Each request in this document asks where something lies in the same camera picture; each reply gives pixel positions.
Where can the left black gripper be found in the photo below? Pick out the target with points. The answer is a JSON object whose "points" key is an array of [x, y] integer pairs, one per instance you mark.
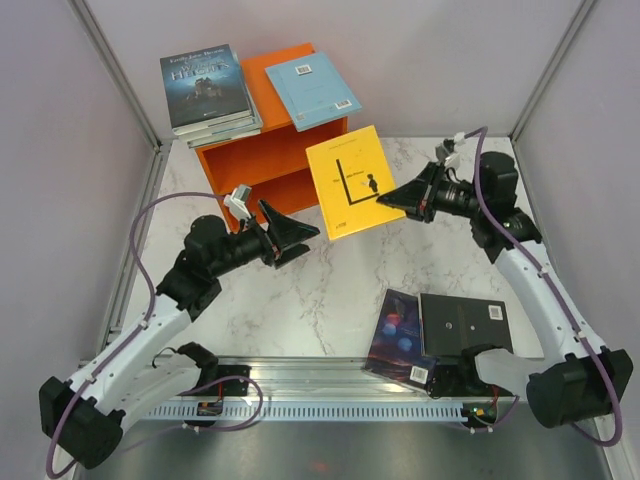
{"points": [[282, 232]]}

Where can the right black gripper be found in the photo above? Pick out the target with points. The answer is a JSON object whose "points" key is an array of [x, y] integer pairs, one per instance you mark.
{"points": [[417, 196]]}

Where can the yellow book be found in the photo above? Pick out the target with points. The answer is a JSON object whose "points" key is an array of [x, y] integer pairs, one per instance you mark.
{"points": [[350, 173]]}

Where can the teal ocean cover book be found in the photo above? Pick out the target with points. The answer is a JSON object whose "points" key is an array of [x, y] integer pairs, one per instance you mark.
{"points": [[212, 96]]}

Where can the black book with barcode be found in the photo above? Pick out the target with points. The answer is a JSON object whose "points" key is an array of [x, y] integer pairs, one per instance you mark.
{"points": [[452, 324]]}

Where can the grey book with barcode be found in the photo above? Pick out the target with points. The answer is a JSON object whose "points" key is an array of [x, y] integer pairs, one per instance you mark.
{"points": [[225, 135]]}

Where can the green fantasy cover book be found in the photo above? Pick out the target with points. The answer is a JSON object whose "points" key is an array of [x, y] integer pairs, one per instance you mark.
{"points": [[208, 142]]}

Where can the purple nebula cover book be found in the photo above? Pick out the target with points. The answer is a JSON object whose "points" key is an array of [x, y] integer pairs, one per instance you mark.
{"points": [[396, 350]]}

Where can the light blue thin book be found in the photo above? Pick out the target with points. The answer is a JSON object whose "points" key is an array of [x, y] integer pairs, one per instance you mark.
{"points": [[312, 91]]}

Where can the dark blue Wuthering Heights book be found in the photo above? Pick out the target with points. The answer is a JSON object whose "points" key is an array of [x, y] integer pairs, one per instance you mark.
{"points": [[175, 62]]}

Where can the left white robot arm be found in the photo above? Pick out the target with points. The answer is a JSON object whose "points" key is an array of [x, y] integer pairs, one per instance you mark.
{"points": [[88, 414]]}

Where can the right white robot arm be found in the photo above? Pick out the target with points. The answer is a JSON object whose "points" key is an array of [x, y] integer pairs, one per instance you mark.
{"points": [[578, 376]]}

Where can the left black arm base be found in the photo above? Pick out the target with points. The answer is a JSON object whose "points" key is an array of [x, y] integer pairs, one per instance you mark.
{"points": [[234, 387]]}

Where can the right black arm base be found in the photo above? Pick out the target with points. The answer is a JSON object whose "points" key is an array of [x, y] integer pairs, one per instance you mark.
{"points": [[447, 379]]}

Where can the orange wooden shelf box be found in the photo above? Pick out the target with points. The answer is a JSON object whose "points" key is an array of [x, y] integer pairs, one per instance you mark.
{"points": [[274, 162]]}

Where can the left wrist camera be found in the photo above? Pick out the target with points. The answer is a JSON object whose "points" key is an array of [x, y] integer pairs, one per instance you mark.
{"points": [[237, 202]]}

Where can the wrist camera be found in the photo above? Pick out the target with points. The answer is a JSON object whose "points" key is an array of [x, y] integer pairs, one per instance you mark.
{"points": [[237, 202], [446, 152]]}

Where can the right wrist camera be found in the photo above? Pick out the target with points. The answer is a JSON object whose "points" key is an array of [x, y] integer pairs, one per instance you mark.
{"points": [[446, 152]]}

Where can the aluminium frame rail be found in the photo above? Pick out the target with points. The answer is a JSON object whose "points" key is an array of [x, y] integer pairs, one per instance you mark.
{"points": [[311, 378]]}

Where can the white slotted cable duct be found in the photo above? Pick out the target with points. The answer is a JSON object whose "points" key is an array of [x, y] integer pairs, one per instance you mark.
{"points": [[239, 410]]}

